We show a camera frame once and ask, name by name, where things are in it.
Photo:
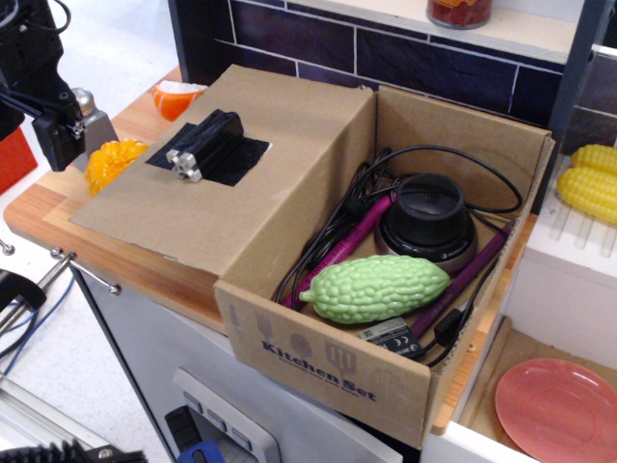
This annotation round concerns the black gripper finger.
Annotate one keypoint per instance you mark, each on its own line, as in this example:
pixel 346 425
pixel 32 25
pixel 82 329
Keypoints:
pixel 60 143

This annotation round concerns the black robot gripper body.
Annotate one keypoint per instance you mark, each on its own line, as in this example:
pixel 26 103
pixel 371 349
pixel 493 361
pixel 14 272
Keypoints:
pixel 30 53

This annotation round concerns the brown cardboard box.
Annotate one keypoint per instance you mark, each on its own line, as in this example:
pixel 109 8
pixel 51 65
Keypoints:
pixel 245 237

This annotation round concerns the silver salt shaker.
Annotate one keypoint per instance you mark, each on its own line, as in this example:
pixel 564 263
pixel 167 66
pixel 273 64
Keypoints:
pixel 98 127

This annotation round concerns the red block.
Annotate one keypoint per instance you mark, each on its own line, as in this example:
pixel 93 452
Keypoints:
pixel 17 160

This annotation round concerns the yellow peeled mandarin toy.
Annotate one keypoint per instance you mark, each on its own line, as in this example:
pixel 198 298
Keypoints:
pixel 109 161

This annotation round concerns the orange half slice toy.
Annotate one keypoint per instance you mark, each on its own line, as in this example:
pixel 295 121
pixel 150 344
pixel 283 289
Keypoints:
pixel 172 98

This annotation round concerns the metal clamp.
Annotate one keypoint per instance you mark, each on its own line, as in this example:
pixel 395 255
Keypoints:
pixel 20 295

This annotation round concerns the white toy oven cabinet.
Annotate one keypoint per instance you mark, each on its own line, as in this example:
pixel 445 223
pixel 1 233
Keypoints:
pixel 171 361

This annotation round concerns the magenta pen left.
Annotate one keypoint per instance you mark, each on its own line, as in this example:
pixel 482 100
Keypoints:
pixel 343 248

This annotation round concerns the green bitter gourd toy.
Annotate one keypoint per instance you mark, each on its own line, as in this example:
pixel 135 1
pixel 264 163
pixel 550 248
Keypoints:
pixel 375 288

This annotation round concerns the black 3D mouse puck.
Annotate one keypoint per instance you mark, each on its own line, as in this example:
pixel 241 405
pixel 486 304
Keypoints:
pixel 429 220

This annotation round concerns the red filled glass jar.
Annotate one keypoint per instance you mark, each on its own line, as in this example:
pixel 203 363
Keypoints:
pixel 459 14

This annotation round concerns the purple pen right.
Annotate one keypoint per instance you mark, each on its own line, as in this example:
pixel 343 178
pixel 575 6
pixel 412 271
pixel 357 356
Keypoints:
pixel 461 281

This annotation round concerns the white dish rack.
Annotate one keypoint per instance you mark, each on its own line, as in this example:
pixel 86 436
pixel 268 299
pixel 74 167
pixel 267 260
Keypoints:
pixel 566 233

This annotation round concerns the yellow corn toy upper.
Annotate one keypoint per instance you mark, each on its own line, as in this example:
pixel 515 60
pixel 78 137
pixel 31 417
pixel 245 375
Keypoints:
pixel 598 157

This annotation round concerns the yellow corn toy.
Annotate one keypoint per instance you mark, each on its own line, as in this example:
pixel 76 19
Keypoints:
pixel 598 157
pixel 589 190

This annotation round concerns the yellow corn toy lower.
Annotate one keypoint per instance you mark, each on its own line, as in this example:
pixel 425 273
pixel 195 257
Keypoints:
pixel 589 190

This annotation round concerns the pink plate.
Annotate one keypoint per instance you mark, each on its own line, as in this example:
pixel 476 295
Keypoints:
pixel 558 411

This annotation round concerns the black taped metal handle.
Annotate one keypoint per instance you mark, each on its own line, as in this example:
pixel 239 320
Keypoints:
pixel 216 149

